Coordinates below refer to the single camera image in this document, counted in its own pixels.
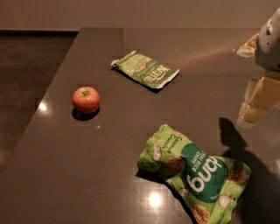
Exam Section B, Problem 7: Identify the green rice chip bag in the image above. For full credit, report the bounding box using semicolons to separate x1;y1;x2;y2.
137;124;251;224

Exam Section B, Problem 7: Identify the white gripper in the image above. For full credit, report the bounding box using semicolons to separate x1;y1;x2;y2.
236;8;280;129

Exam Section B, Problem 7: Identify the red apple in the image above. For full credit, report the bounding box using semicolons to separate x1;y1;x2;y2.
72;87;101;114

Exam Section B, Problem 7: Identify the green kettle chip bag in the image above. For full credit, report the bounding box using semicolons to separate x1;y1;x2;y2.
111;51;179;89

